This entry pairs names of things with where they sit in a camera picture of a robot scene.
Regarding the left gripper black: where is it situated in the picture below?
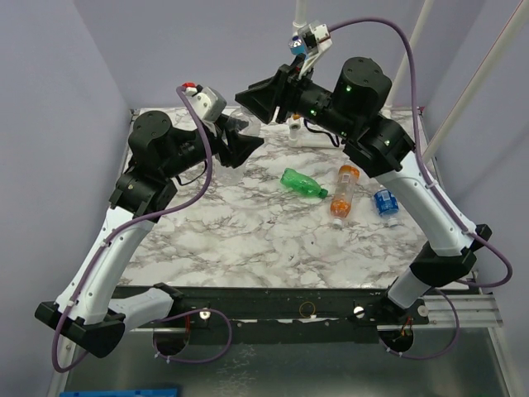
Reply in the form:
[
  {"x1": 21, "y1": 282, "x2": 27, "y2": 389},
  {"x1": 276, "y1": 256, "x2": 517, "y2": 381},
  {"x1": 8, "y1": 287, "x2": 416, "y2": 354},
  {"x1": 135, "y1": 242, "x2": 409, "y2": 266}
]
[{"x1": 162, "y1": 112, "x2": 264, "y2": 179}]

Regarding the clear plastic bottle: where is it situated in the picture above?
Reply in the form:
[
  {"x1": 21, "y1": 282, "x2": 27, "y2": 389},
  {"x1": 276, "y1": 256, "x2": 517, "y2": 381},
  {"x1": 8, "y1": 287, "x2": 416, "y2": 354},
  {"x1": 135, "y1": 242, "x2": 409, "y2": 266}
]
[{"x1": 216, "y1": 108, "x2": 260, "y2": 186}]

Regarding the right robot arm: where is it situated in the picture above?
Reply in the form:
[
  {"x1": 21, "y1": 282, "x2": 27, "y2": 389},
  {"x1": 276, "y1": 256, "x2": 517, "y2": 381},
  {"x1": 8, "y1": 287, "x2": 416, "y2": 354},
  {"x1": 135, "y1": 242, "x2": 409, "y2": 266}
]
[{"x1": 235, "y1": 56, "x2": 492, "y2": 324}]

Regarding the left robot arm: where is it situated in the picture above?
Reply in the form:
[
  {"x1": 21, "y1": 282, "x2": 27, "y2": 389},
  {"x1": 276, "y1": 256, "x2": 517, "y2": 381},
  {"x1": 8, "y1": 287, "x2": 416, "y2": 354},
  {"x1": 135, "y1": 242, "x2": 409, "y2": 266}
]
[{"x1": 35, "y1": 110, "x2": 207, "y2": 358}]

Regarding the green plastic bottle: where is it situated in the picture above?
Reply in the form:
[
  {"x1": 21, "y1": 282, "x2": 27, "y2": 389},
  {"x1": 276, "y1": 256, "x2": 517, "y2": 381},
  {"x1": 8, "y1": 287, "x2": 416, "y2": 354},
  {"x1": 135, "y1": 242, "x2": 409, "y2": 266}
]
[{"x1": 280, "y1": 168, "x2": 328, "y2": 199}]

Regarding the orange plastic bottle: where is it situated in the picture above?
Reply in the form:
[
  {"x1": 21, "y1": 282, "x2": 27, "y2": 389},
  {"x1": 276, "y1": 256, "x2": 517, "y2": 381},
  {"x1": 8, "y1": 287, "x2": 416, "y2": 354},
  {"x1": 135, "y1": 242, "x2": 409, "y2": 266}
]
[{"x1": 330, "y1": 165, "x2": 360, "y2": 228}]

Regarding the blue label plastic bottle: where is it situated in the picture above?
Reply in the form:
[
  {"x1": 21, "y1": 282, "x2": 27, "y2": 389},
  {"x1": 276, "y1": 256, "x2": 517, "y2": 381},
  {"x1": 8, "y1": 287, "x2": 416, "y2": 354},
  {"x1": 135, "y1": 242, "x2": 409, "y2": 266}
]
[{"x1": 373, "y1": 189, "x2": 400, "y2": 227}]

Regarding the white pipe stand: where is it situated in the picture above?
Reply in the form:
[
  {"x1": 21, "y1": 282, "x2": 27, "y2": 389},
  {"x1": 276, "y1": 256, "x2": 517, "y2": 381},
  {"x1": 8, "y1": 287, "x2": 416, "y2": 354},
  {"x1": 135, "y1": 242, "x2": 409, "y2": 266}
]
[{"x1": 286, "y1": 0, "x2": 336, "y2": 148}]

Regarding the blue faucet tap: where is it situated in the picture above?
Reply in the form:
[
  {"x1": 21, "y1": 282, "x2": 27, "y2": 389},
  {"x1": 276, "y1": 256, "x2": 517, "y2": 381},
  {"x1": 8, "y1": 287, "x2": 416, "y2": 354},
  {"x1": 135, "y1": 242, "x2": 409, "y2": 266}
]
[{"x1": 288, "y1": 35, "x2": 306, "y2": 56}]

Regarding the white rear pole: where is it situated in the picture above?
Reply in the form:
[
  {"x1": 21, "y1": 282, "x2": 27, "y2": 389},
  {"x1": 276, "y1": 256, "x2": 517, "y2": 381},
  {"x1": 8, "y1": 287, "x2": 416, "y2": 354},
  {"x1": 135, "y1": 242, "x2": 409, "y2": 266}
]
[{"x1": 384, "y1": 0, "x2": 435, "y2": 110}]

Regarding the blue tray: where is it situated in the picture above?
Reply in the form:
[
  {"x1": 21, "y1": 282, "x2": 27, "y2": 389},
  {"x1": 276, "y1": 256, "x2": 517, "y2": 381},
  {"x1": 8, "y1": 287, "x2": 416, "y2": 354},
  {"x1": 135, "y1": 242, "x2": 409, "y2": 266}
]
[{"x1": 59, "y1": 388, "x2": 180, "y2": 397}]

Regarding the white diagonal pole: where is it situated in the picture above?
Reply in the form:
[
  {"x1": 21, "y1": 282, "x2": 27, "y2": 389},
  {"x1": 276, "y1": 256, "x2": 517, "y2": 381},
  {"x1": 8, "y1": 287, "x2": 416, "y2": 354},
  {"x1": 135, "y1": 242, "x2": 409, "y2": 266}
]
[{"x1": 422, "y1": 0, "x2": 528, "y2": 162}]

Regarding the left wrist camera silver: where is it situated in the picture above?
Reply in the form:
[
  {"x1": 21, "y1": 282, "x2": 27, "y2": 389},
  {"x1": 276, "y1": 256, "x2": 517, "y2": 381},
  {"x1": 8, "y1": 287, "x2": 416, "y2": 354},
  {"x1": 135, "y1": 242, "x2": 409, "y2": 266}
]
[{"x1": 193, "y1": 86, "x2": 226, "y2": 122}]

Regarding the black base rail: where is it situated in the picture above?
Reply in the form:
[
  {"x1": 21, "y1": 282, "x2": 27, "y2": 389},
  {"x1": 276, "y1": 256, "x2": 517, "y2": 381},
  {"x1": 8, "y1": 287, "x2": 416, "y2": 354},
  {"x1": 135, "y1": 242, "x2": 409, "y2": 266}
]
[{"x1": 107, "y1": 285, "x2": 431, "y2": 345}]

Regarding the aluminium extrusion rail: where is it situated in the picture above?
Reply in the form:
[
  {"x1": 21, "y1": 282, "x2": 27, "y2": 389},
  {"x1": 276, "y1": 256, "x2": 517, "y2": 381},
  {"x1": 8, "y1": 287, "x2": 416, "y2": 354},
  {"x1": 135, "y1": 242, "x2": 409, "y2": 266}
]
[{"x1": 424, "y1": 294, "x2": 503, "y2": 328}]

